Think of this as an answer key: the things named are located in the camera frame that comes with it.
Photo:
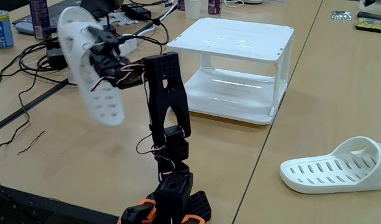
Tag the white slipper poodle print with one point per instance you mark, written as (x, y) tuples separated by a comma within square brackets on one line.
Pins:
[(106, 109)]

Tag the white two-tier shoe rack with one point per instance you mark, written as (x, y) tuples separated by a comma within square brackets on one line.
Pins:
[(233, 37)]

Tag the white power strip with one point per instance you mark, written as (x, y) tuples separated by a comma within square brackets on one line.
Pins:
[(129, 46)]

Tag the black power adapter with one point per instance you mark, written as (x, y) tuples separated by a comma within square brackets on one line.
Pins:
[(135, 12)]

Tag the black plug-in adapter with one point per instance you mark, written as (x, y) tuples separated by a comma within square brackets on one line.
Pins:
[(55, 57)]

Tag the dark laptop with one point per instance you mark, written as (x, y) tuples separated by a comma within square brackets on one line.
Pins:
[(53, 12)]

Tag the tall purple can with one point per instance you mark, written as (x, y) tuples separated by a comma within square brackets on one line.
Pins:
[(40, 18)]

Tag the pale blue computer mouse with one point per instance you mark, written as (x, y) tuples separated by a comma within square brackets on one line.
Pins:
[(24, 28)]

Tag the purple drink can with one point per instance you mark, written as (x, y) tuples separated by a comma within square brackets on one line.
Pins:
[(181, 4), (215, 6)]

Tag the white paper cup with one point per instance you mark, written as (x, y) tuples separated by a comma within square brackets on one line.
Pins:
[(193, 9)]

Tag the blue drink can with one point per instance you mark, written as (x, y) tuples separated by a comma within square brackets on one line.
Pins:
[(2, 31)]

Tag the thin dark twig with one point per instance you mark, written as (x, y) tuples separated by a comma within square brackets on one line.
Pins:
[(31, 143)]

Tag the white slipper cloud print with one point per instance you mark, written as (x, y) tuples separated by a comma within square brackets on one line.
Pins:
[(302, 186)]

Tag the silver foil wrapper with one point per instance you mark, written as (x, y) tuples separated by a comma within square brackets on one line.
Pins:
[(341, 15)]

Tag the yellow black package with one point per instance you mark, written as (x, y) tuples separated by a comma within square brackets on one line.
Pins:
[(372, 25)]

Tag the clear plastic box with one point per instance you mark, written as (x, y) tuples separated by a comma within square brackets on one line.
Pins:
[(375, 6)]

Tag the black wall plug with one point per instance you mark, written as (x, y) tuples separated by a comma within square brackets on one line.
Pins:
[(109, 28)]

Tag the white printed bracket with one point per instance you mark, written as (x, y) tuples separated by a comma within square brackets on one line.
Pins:
[(128, 20)]

